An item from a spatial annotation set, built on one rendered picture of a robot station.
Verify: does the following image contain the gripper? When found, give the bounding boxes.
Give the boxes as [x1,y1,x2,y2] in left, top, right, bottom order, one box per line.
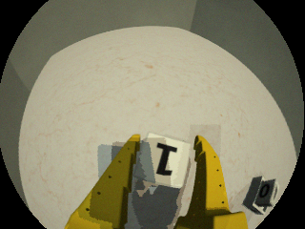
[65,135,248,229]

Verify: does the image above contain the grey cube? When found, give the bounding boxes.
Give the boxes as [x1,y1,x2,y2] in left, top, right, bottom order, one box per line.
[255,178,279,207]
[133,132,191,188]

